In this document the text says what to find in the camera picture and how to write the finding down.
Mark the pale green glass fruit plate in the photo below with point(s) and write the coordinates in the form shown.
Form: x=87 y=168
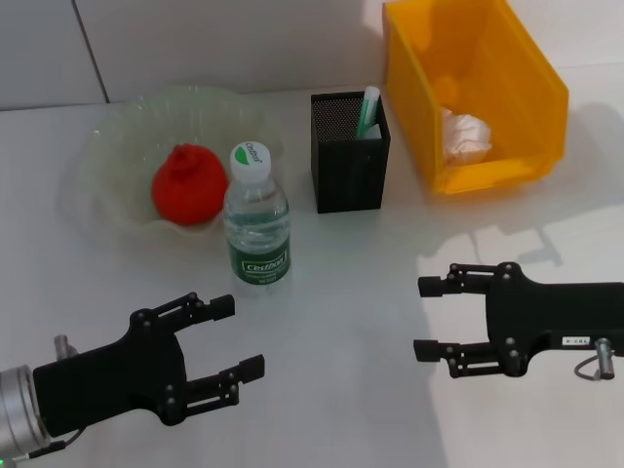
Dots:
x=122 y=146

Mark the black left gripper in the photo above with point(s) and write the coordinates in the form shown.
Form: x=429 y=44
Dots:
x=117 y=380

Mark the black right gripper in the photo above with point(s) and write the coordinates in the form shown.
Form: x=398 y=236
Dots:
x=551 y=312

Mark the yellow plastic bin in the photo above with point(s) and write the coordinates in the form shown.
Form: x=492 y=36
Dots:
x=487 y=73

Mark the black mesh pen holder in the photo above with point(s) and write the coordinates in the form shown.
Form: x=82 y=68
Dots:
x=348 y=170

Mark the wrist metal connector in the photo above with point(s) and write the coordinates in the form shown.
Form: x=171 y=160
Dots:
x=63 y=346
x=607 y=358

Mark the white paper ball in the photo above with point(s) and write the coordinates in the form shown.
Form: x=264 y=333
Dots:
x=465 y=136

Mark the clear green-label water bottle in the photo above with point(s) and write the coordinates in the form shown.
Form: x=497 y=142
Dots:
x=258 y=229

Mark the left wrist metal connector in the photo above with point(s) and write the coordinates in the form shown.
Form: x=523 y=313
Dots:
x=63 y=346

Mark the red knitted toy orange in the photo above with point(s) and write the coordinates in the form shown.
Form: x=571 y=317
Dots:
x=187 y=187

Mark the right wrist metal connector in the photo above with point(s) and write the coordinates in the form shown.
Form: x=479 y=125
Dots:
x=607 y=358

